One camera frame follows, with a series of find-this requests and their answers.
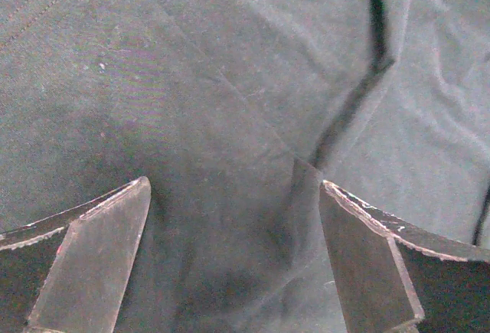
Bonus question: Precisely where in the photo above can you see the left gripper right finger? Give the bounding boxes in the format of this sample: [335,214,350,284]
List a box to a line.
[319,181,489,332]

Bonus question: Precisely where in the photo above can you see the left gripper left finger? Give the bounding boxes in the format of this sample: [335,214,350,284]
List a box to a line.
[1,176,151,332]

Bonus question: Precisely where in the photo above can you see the black t-shirt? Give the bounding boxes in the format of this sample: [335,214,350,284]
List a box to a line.
[1,0,489,332]

